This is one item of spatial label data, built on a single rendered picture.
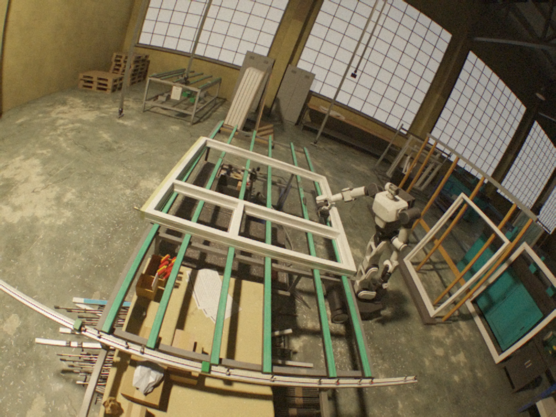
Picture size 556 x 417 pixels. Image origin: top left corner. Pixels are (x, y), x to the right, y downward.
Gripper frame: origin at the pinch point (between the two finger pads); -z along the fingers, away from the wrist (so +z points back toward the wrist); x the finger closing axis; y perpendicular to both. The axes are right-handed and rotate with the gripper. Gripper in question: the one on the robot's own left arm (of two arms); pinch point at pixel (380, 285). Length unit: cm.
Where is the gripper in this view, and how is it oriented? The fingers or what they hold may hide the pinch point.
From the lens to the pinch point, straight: 251.0
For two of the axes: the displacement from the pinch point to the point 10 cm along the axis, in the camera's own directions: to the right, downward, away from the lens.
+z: 1.4, -8.6, -4.9
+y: 3.6, 5.1, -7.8
